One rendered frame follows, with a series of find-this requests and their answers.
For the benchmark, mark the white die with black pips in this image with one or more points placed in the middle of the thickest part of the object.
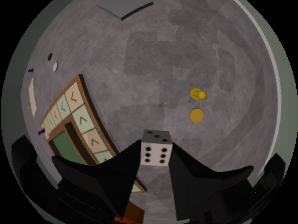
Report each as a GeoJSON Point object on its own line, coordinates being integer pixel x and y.
{"type": "Point", "coordinates": [156, 147]}

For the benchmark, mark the yellow flat disc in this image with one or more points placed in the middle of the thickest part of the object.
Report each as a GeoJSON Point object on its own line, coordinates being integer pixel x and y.
{"type": "Point", "coordinates": [195, 115]}

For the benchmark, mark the yellow game pawn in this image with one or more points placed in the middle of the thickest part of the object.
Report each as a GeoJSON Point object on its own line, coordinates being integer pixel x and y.
{"type": "Point", "coordinates": [195, 93]}

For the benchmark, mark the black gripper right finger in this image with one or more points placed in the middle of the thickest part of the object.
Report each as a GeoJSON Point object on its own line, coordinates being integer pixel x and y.
{"type": "Point", "coordinates": [194, 183]}

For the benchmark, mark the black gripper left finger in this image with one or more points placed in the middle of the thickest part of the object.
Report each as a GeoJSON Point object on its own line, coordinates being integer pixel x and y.
{"type": "Point", "coordinates": [112, 180]}

